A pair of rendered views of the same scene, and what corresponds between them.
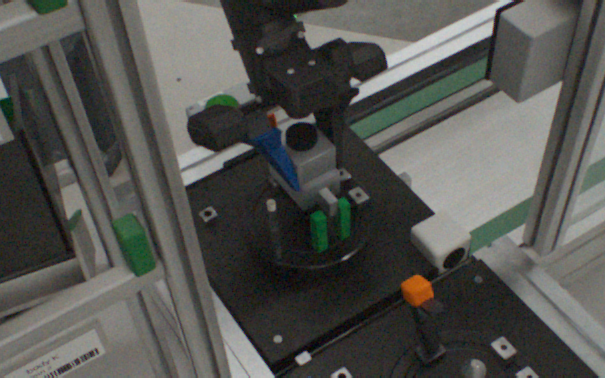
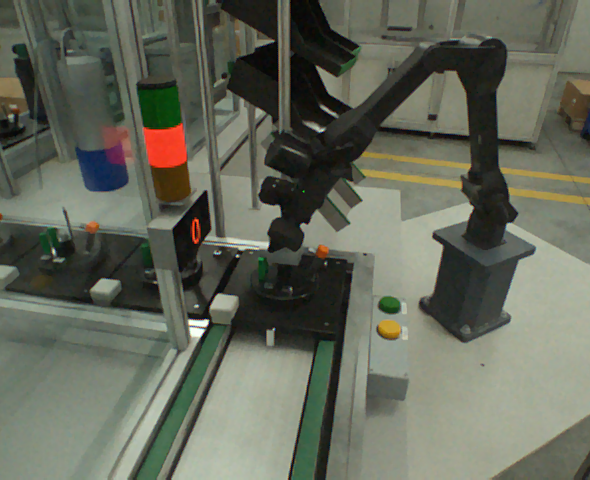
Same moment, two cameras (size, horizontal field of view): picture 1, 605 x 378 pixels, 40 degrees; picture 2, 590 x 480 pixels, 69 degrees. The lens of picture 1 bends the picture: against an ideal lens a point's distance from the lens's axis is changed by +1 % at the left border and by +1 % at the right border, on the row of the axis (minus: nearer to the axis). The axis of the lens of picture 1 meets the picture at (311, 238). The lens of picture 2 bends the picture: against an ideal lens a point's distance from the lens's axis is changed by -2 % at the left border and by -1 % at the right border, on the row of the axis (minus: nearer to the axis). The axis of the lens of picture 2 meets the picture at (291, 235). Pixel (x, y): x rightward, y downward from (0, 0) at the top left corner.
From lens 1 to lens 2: 1.16 m
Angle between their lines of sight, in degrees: 86
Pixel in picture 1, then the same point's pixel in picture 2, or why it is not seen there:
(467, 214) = (236, 364)
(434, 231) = (226, 299)
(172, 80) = (483, 362)
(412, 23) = not seen: outside the picture
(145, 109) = (199, 41)
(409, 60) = (352, 405)
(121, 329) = not seen: hidden behind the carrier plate
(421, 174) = (279, 368)
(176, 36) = (535, 388)
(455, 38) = (348, 450)
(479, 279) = (195, 306)
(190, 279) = (206, 103)
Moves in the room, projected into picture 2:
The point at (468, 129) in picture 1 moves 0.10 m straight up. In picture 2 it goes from (282, 415) to (281, 373)
